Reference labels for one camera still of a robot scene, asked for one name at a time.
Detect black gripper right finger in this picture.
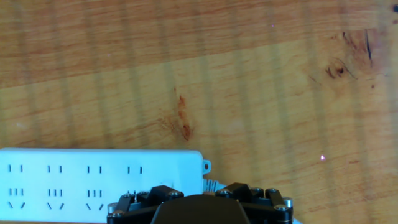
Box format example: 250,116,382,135
215,182,294,224

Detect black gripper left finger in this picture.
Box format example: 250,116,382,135
106,184,185,224

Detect white power strip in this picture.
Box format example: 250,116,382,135
0,147,213,224

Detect grey power strip cable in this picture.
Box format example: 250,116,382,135
202,178,303,224

